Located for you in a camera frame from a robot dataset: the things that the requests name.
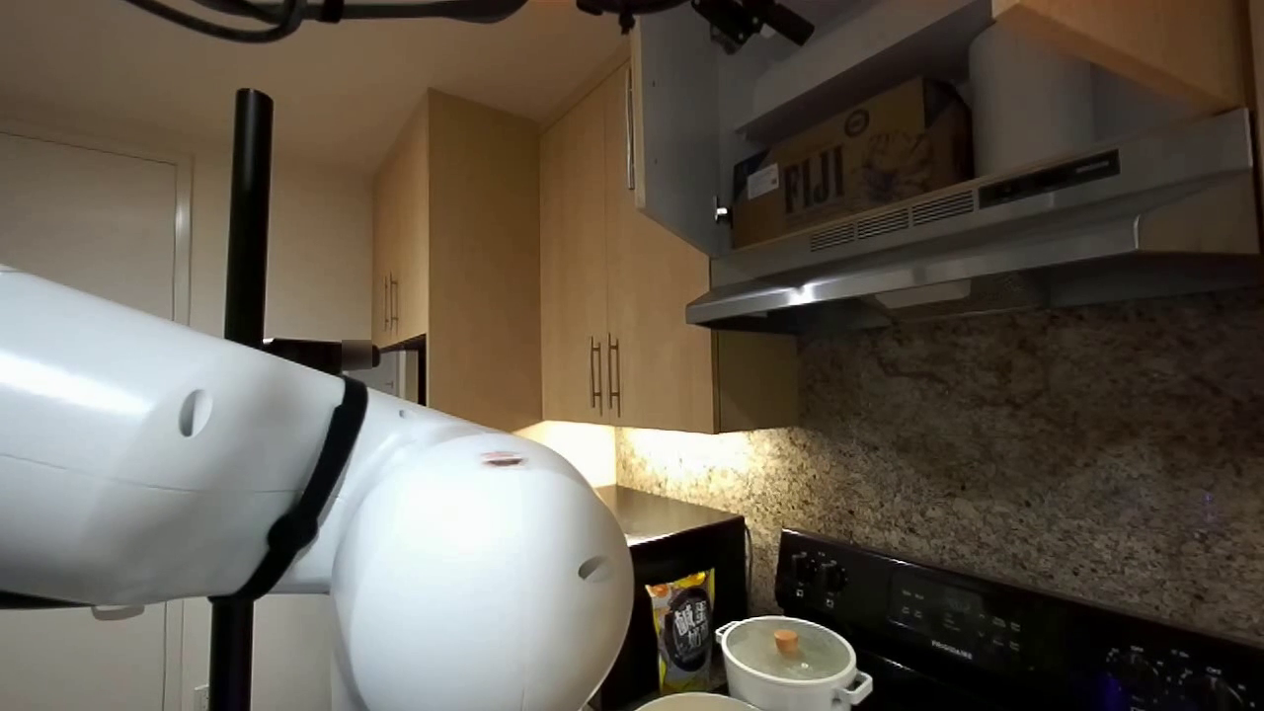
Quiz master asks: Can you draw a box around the black cable overhead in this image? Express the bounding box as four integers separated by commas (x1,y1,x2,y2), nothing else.
132,0,527,43

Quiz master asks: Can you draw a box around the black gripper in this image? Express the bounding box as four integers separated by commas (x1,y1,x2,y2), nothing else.
575,0,813,51

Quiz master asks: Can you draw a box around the right light wood cabinet door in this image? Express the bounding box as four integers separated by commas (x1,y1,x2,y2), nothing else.
992,0,1253,112

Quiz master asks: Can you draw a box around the black counter appliance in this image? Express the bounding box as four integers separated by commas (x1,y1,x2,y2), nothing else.
593,487,747,711

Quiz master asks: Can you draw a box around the white lidded pot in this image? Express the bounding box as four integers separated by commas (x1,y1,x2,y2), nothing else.
714,617,872,711

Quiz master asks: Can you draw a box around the tall light wood cabinet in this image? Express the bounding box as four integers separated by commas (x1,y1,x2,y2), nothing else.
370,91,542,432

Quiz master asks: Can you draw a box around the light wood wall cabinet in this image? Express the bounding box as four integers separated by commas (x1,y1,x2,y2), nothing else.
542,68,798,436

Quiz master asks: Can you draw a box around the black electric stove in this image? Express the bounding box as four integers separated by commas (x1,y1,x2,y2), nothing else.
776,534,1264,711

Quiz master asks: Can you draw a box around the brown Fiji cardboard box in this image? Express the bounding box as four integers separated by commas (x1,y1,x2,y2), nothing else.
733,79,971,243

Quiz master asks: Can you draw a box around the stainless steel range hood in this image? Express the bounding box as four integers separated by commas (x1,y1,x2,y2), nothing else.
689,112,1259,333

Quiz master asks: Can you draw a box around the black vertical pole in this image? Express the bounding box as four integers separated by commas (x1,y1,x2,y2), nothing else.
211,87,273,711

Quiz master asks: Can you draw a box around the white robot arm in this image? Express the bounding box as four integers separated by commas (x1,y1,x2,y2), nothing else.
0,264,636,711

